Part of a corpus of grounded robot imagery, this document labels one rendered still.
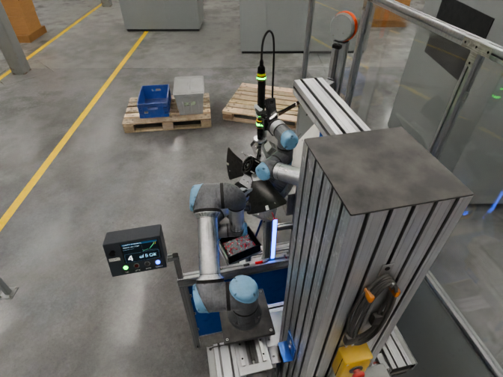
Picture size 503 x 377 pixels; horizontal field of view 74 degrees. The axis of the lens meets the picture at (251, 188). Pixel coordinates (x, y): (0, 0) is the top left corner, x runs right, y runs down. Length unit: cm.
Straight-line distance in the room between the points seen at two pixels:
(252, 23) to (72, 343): 611
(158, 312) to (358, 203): 240
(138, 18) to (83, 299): 724
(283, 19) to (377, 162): 660
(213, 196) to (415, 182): 90
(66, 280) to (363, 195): 292
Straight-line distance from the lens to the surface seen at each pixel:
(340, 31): 217
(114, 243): 166
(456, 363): 201
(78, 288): 322
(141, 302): 294
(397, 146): 80
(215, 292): 139
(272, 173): 142
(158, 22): 909
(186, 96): 468
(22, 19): 949
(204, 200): 141
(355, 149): 76
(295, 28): 731
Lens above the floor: 244
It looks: 41 degrees down
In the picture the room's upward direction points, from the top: straight up
